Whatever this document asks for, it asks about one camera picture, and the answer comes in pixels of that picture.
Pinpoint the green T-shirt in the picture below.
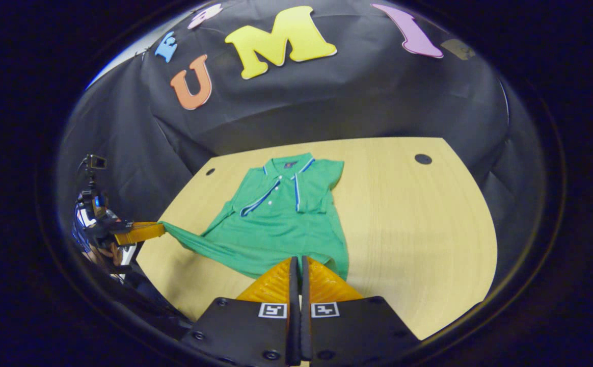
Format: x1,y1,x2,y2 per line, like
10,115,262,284
158,152,351,282

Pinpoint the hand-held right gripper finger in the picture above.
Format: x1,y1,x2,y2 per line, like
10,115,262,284
301,255,422,367
181,256,302,367

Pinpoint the black backdrop cloth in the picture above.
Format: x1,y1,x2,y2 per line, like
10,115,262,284
55,0,551,289

